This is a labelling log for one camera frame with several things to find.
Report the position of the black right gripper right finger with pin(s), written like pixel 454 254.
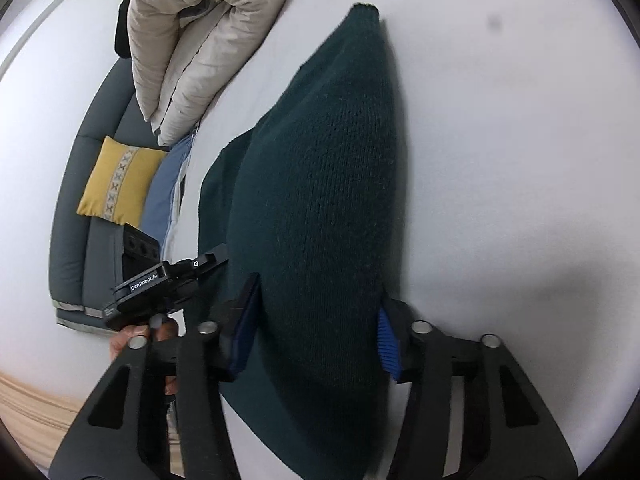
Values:
pixel 507 431

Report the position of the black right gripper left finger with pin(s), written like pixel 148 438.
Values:
pixel 121 432

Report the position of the dark green knit garment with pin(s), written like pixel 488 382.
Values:
pixel 305 199

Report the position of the person's left hand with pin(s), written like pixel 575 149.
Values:
pixel 165 331

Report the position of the grey upholstered bench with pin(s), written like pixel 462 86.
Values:
pixel 81 260

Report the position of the blue cloth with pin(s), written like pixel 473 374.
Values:
pixel 163 201

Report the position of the yellow cushion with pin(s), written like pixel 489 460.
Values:
pixel 119 183

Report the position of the black garment behind duvet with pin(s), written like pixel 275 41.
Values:
pixel 121 41

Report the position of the folded beige duvet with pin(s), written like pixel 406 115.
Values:
pixel 185 51

